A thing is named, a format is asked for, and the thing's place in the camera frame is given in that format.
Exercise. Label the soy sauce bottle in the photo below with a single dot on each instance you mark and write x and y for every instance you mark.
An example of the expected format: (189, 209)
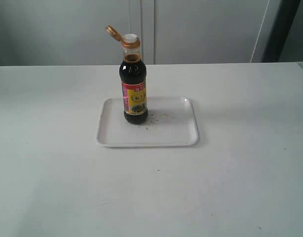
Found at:
(133, 73)

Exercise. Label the white plastic tray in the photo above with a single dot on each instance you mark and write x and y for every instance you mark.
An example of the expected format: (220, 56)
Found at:
(171, 122)

